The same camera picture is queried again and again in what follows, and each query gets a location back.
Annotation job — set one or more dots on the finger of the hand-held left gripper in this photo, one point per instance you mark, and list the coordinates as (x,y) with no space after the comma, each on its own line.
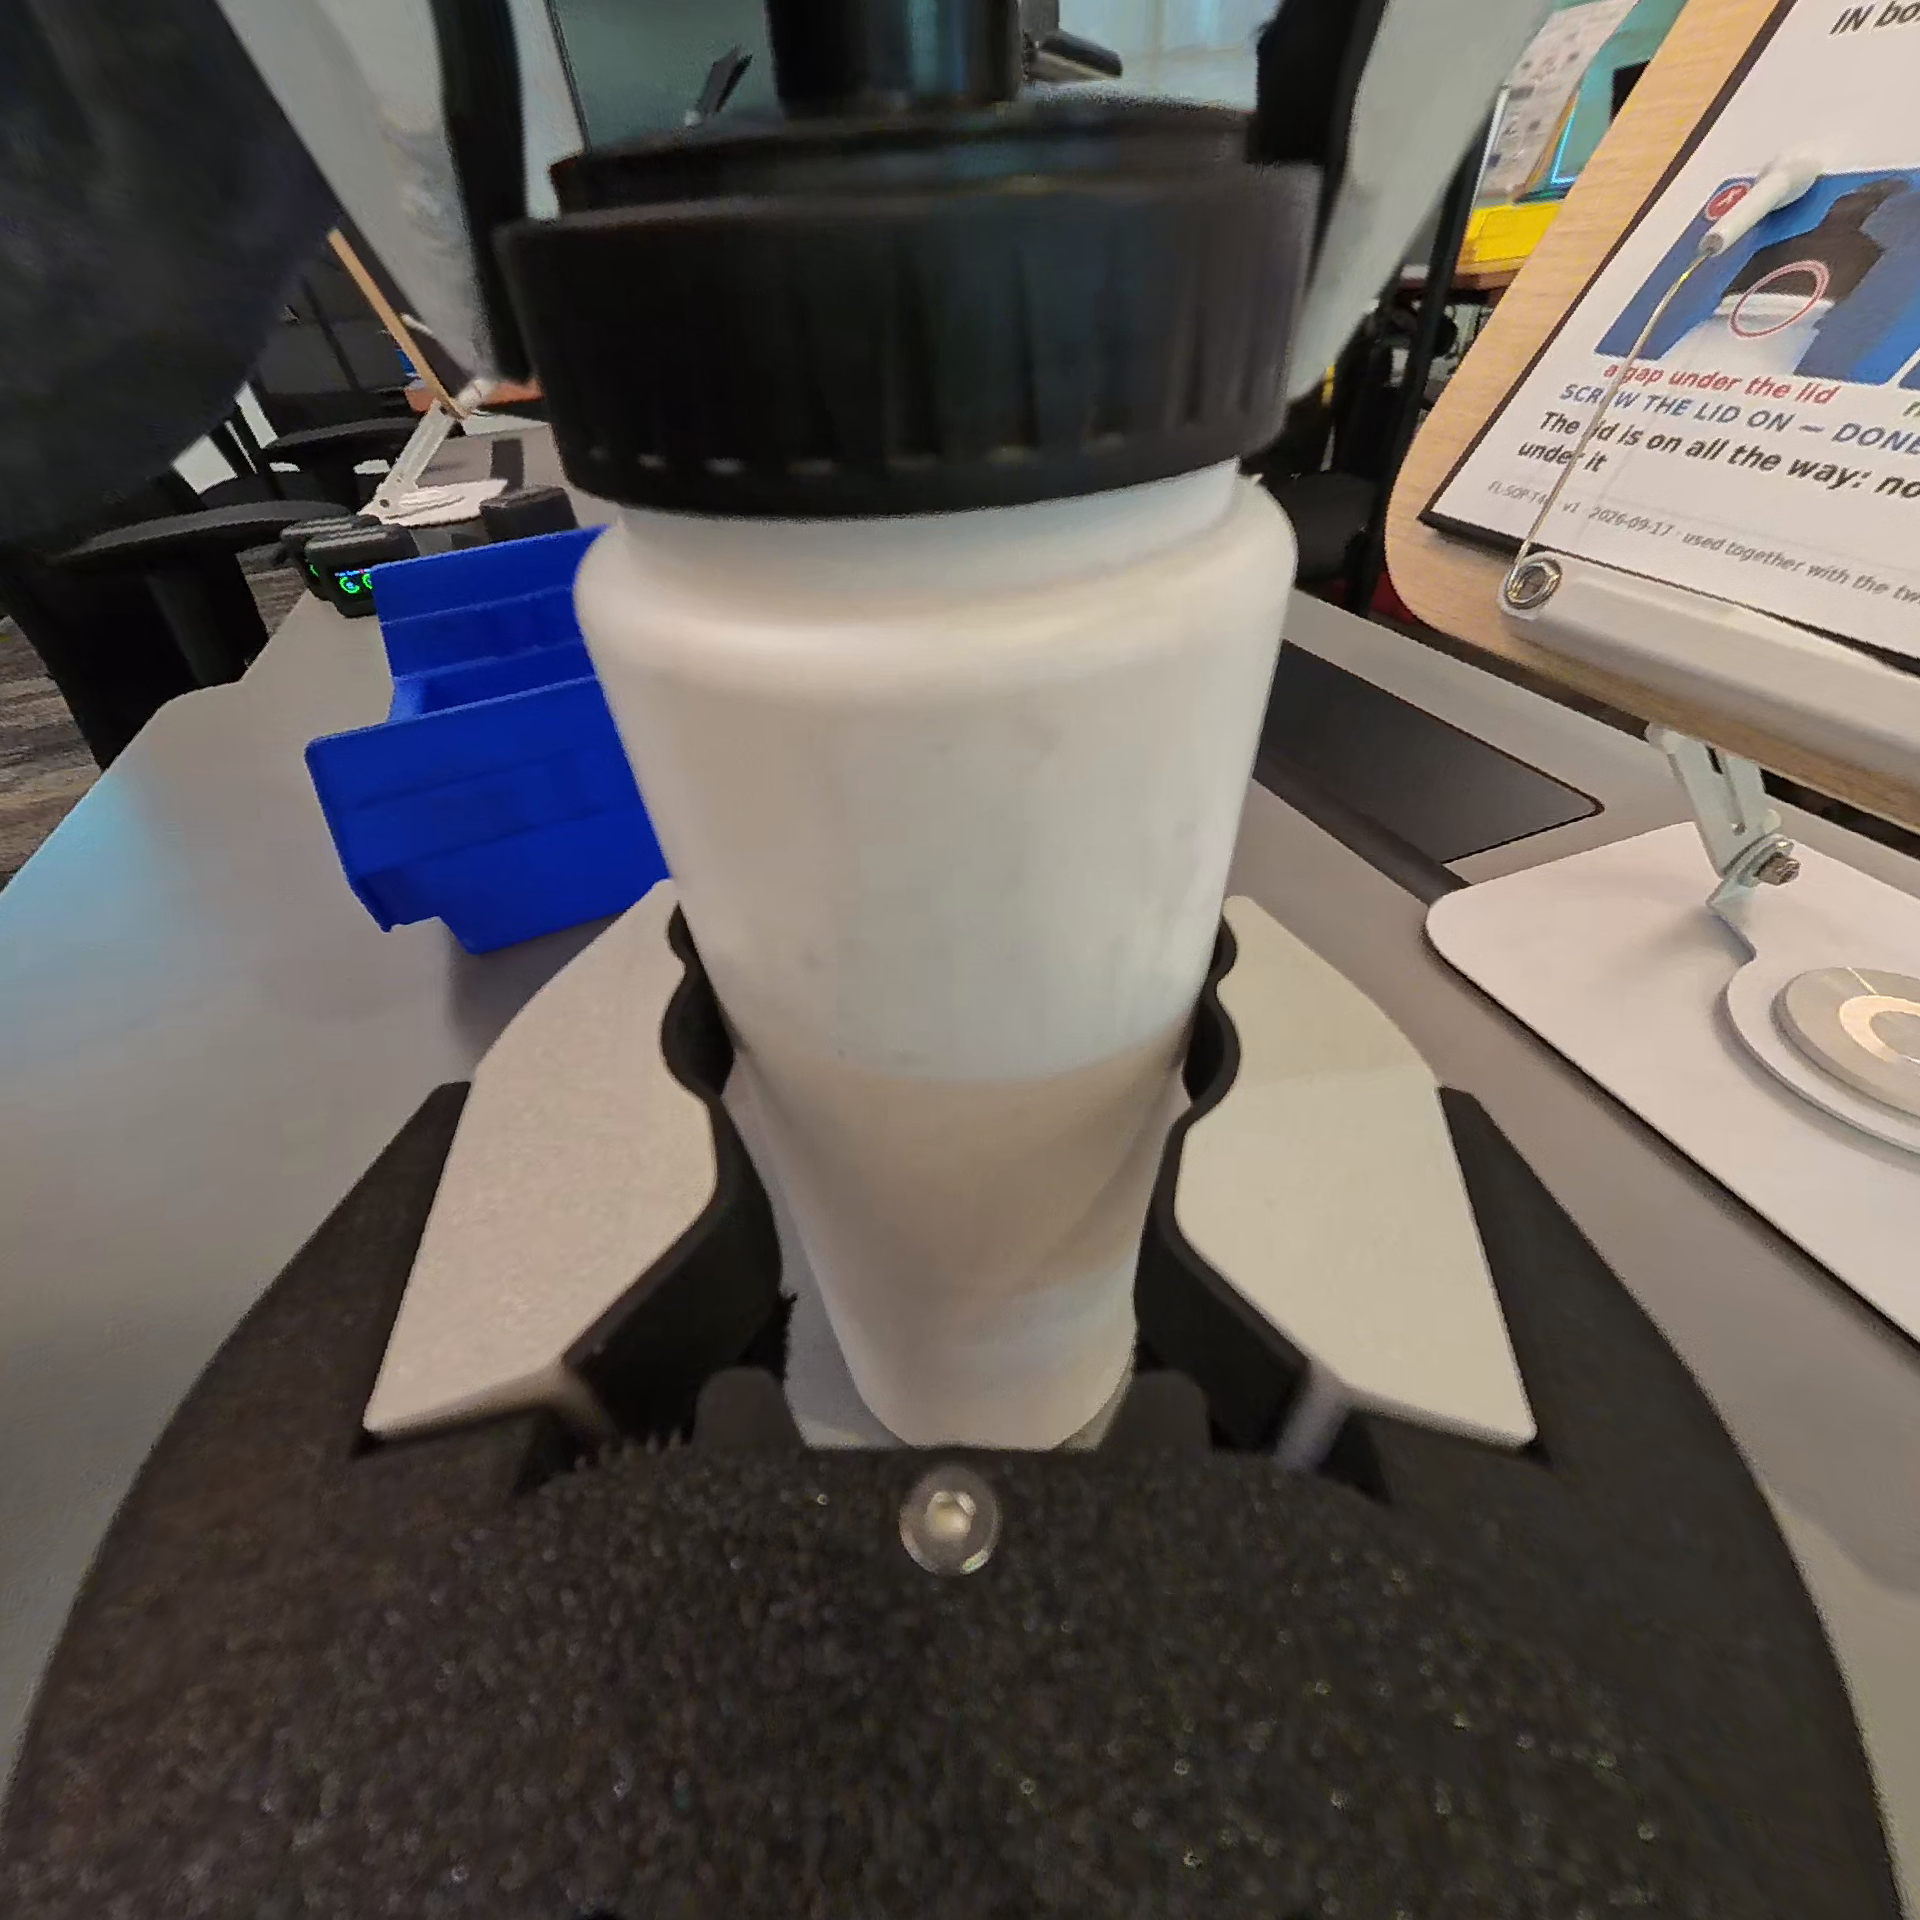
(390,148)
(1410,134)

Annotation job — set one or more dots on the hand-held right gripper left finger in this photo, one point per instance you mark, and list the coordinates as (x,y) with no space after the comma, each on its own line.
(555,1184)

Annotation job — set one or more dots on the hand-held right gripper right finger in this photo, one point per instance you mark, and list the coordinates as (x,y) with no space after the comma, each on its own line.
(1334,1199)

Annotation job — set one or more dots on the blue plastic bin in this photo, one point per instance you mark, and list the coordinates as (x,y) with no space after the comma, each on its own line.
(481,615)
(481,840)

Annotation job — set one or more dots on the black bottle lid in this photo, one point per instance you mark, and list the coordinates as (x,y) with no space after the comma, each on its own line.
(900,345)

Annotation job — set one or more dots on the white plastic bottle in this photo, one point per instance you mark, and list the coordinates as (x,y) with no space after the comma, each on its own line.
(930,780)

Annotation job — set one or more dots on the yellow plastic bin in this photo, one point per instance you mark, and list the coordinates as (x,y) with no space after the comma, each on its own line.
(1516,239)

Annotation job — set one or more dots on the instruction sheet on stand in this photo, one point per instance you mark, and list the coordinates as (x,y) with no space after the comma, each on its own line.
(1575,959)

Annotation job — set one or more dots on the wooden document stand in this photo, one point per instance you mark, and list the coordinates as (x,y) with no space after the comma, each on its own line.
(435,501)

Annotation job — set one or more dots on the black battery charger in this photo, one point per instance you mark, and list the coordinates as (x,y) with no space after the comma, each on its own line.
(307,542)
(367,575)
(523,516)

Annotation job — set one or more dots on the printed instruction sheet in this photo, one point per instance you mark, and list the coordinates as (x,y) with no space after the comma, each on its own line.
(1724,479)

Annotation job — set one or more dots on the black office chair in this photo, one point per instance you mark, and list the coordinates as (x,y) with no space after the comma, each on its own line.
(150,601)

